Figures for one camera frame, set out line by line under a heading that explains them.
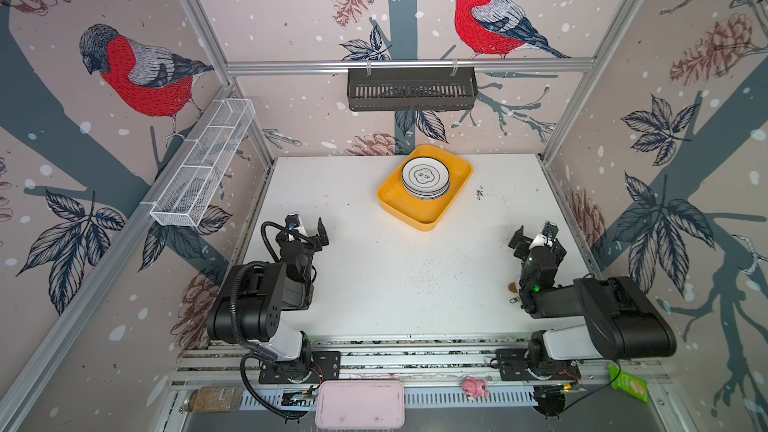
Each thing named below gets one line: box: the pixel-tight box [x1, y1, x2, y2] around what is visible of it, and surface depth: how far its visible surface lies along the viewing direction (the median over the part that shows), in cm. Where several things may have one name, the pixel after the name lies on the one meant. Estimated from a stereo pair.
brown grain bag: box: [188, 386, 244, 413], surface depth 67 cm
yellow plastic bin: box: [377, 144, 473, 232], surface depth 108 cm
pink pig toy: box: [461, 376, 490, 400], surface depth 70 cm
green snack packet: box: [609, 364, 650, 404], surface depth 71 cm
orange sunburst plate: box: [405, 187, 451, 201], surface depth 107 cm
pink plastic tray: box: [315, 380, 405, 430], surface depth 68 cm
